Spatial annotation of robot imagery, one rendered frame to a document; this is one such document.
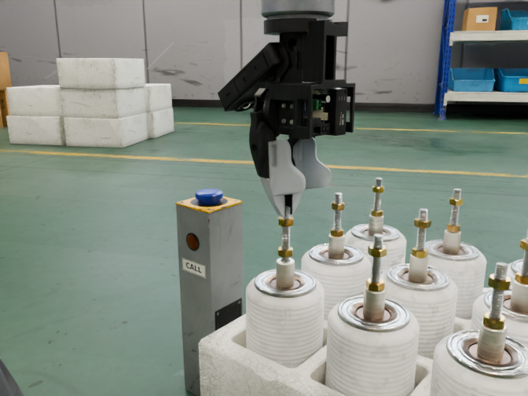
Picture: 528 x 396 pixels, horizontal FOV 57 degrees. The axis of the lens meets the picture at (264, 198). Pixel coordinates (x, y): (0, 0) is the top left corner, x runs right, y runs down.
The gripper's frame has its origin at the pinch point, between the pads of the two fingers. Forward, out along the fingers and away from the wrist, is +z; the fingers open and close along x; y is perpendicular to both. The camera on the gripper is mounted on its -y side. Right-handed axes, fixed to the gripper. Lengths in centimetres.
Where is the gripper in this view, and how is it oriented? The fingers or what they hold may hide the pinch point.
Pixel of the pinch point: (282, 203)
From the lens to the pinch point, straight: 57.5
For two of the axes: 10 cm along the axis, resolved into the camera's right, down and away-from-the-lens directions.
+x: 7.3, -1.8, 6.6
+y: 6.8, 1.9, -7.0
